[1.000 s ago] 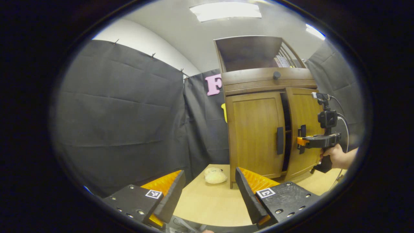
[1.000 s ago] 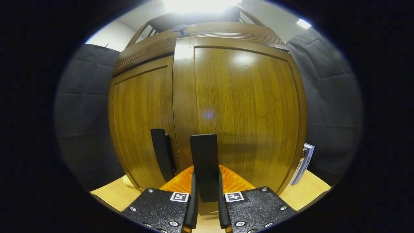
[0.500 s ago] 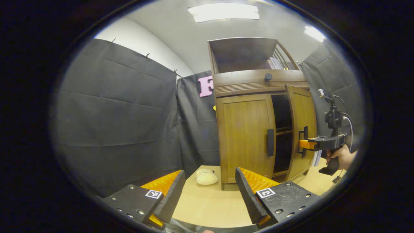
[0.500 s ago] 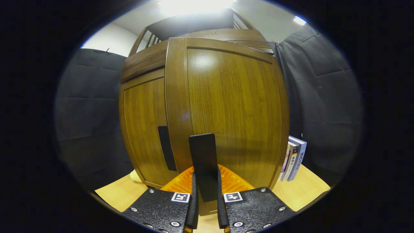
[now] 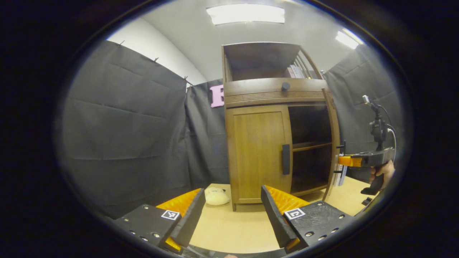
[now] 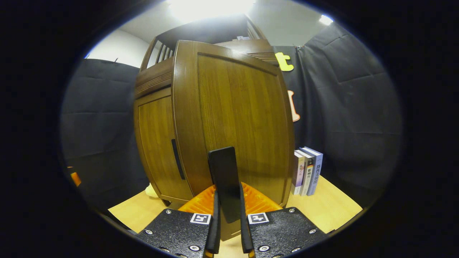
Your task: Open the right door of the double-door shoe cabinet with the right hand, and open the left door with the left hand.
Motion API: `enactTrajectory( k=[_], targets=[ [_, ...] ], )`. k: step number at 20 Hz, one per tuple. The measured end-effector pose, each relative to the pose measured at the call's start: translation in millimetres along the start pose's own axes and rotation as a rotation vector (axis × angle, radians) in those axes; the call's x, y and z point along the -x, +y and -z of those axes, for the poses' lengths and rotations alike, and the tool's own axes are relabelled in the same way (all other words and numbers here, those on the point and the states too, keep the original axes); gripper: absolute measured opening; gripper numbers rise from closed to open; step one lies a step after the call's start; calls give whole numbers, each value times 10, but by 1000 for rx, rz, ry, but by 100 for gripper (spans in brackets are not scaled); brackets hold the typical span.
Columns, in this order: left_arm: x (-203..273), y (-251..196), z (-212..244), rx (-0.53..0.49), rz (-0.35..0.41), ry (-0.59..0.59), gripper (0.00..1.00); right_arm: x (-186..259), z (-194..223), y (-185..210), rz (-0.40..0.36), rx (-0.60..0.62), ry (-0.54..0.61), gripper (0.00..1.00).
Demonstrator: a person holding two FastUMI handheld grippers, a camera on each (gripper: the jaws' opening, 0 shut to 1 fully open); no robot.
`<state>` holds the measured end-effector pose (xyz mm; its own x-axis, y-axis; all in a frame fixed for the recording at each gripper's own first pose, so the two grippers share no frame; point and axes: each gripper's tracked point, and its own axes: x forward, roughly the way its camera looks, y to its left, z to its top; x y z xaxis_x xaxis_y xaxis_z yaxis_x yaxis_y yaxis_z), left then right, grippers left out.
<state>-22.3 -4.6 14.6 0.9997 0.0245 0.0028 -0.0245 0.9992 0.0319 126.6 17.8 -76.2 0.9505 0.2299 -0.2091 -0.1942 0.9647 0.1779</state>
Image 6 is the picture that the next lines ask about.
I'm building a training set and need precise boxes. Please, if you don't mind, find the white and orange book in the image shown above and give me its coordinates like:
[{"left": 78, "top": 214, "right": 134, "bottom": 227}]
[{"left": 301, "top": 149, "right": 315, "bottom": 196}]

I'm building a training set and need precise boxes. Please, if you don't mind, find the cream plush toy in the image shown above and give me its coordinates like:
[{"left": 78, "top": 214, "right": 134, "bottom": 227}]
[{"left": 145, "top": 183, "right": 160, "bottom": 199}]

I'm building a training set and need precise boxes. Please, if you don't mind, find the light blue book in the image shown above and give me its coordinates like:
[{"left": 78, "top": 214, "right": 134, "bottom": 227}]
[{"left": 304, "top": 146, "right": 323, "bottom": 196}]

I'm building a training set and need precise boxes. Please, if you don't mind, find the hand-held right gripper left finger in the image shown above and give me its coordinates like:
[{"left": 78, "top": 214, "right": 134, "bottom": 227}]
[{"left": 136, "top": 183, "right": 221, "bottom": 258}]

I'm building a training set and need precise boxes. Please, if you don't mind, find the wooden shoe cabinet door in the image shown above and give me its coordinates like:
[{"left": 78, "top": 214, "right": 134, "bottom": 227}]
[
  {"left": 134, "top": 88, "right": 194, "bottom": 202},
  {"left": 171, "top": 39, "right": 295, "bottom": 241}
]

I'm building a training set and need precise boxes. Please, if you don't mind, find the large ceiling light panel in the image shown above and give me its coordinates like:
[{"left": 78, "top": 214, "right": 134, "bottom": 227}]
[{"left": 167, "top": 0, "right": 257, "bottom": 23}]

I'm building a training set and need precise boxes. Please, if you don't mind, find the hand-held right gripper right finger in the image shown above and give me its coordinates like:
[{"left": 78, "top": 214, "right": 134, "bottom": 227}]
[{"left": 239, "top": 182, "right": 327, "bottom": 258}]

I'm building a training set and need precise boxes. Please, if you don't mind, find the black backdrop cloth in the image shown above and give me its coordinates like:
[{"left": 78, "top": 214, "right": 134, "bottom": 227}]
[{"left": 59, "top": 22, "right": 403, "bottom": 212}]

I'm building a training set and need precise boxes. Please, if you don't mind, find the wooden double-door shoe cabinet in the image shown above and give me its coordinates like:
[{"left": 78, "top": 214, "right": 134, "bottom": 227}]
[{"left": 133, "top": 14, "right": 287, "bottom": 209}]

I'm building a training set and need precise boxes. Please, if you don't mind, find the white and purple book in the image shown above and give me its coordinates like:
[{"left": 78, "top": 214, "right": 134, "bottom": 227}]
[{"left": 291, "top": 150, "right": 306, "bottom": 196}]

